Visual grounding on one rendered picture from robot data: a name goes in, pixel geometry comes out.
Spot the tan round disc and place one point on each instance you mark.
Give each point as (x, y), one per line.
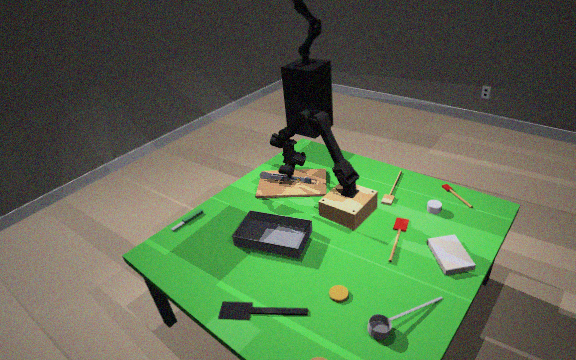
(338, 293)

